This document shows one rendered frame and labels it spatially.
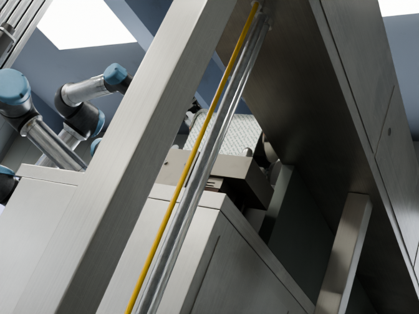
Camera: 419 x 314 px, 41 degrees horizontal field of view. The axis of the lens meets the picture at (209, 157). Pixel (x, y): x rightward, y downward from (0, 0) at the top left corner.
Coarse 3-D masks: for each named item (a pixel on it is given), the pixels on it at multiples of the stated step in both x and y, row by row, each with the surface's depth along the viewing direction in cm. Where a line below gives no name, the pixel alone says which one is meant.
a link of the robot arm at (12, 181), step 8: (0, 168) 216; (8, 168) 219; (0, 176) 216; (8, 176) 219; (0, 184) 216; (8, 184) 218; (16, 184) 221; (0, 192) 216; (8, 192) 218; (0, 200) 219
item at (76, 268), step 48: (192, 0) 77; (192, 48) 73; (144, 96) 70; (192, 96) 74; (144, 144) 67; (96, 192) 64; (144, 192) 68; (96, 240) 61; (336, 240) 147; (48, 288) 59; (96, 288) 62; (336, 288) 140
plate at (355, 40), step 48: (240, 0) 103; (288, 0) 98; (336, 0) 107; (288, 48) 110; (336, 48) 110; (384, 48) 138; (288, 96) 124; (336, 96) 118; (384, 96) 142; (288, 144) 143; (336, 144) 134; (384, 144) 146; (336, 192) 156; (384, 192) 152; (384, 240) 174; (384, 288) 212
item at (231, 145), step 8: (192, 136) 170; (232, 136) 164; (192, 144) 169; (200, 144) 167; (224, 144) 163; (232, 144) 162; (240, 144) 161; (248, 144) 160; (256, 144) 159; (224, 152) 162; (232, 152) 160; (240, 152) 159
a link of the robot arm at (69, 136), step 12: (84, 108) 224; (96, 108) 229; (72, 120) 225; (84, 120) 225; (96, 120) 228; (60, 132) 228; (72, 132) 225; (84, 132) 227; (96, 132) 230; (72, 144) 227
